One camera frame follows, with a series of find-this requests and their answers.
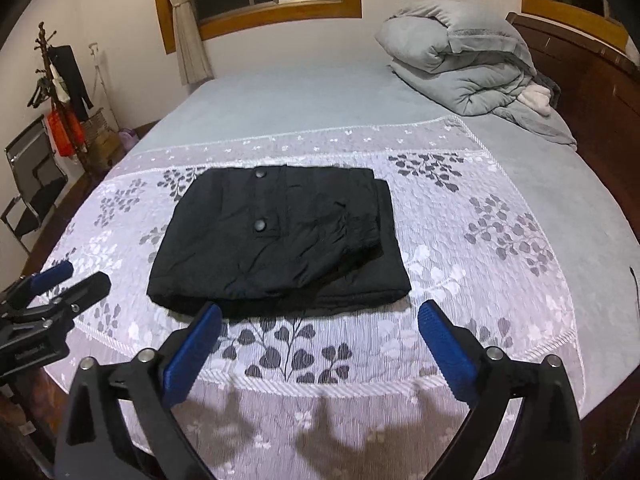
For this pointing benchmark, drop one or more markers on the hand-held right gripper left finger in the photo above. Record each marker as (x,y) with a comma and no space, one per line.
(195,350)

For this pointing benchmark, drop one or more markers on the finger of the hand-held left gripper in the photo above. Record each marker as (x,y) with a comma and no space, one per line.
(87,287)
(50,275)

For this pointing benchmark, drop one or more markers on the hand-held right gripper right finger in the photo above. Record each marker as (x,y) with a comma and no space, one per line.
(445,345)

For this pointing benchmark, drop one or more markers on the black jacket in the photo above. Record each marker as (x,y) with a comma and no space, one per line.
(280,240)

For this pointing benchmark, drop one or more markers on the white floral bedspread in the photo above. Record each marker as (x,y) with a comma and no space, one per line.
(475,285)

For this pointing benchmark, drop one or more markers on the black metal chair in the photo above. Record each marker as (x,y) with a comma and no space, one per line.
(30,170)

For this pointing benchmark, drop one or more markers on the orange hanging garment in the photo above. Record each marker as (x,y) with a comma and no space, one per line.
(62,135)

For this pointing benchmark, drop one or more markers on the woven basket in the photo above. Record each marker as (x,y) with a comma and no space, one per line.
(100,135)

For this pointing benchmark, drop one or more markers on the pink slippers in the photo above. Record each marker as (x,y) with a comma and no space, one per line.
(127,138)

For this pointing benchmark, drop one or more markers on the black hanging garment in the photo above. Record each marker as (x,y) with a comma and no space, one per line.
(70,75)

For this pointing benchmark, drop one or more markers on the white metal stand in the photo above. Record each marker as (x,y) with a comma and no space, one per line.
(102,80)

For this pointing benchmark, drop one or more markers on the wooden coat rack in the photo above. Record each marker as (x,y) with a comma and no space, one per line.
(44,40)

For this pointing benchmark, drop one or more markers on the white crumpled cloth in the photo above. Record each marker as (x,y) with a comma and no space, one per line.
(536,99)

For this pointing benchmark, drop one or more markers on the beige curtain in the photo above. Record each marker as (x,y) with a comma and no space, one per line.
(192,45)

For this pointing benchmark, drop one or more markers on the grey bed sheet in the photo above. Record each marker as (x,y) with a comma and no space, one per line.
(310,95)

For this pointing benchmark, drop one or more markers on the grey folded duvet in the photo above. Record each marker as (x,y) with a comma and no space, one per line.
(450,60)

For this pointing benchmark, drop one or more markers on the wooden headboard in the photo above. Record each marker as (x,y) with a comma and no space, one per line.
(590,90)

